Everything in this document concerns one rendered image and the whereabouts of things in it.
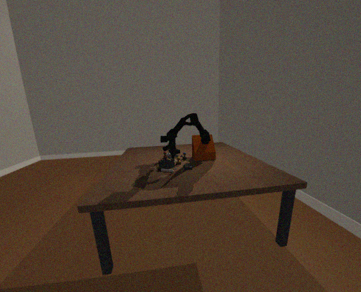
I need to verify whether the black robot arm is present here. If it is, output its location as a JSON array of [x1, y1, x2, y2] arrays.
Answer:
[[160, 113, 211, 151]]

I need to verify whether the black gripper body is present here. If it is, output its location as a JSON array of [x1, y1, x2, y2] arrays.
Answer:
[[169, 142, 178, 154]]

